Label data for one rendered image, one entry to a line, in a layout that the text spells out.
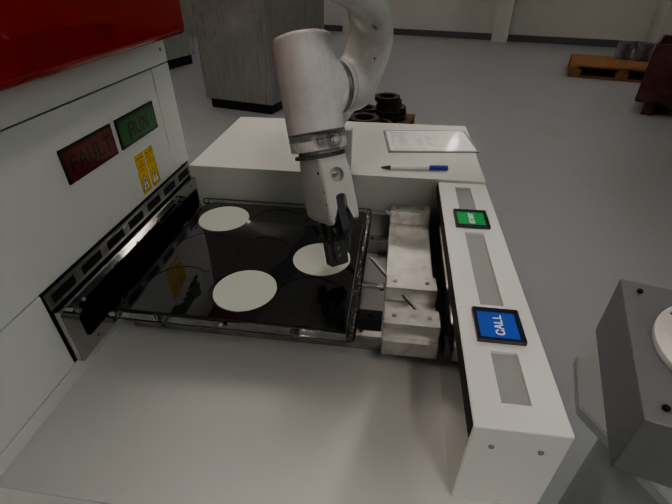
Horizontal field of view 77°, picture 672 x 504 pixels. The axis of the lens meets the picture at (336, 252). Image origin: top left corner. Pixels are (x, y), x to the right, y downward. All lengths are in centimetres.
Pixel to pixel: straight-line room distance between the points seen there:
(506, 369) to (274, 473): 30
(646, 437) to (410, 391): 27
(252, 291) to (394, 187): 38
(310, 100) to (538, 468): 51
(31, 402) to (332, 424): 39
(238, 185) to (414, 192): 38
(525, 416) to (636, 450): 19
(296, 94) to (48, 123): 32
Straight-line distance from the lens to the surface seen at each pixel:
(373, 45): 64
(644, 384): 63
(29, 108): 64
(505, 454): 50
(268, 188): 94
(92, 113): 73
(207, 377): 68
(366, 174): 89
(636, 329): 69
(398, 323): 61
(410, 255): 79
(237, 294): 68
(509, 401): 49
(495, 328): 55
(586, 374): 75
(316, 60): 61
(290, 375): 66
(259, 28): 453
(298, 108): 60
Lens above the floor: 133
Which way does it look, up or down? 35 degrees down
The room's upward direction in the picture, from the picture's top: straight up
